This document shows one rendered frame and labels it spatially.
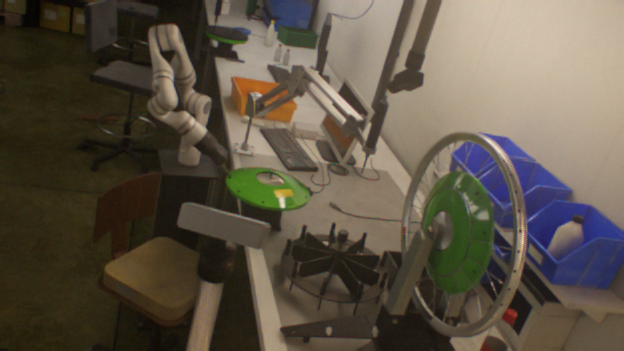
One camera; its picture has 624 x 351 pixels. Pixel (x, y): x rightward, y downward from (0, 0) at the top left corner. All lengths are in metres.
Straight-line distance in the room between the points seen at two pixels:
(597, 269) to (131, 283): 1.55
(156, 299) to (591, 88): 1.64
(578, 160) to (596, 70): 0.29
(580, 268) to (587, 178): 0.35
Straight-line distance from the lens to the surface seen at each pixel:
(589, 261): 1.83
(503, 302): 1.40
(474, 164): 2.37
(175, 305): 2.22
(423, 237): 1.51
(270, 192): 2.05
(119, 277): 2.32
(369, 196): 2.64
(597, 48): 2.14
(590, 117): 2.09
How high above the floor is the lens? 2.02
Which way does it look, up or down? 24 degrees down
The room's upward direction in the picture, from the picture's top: 15 degrees clockwise
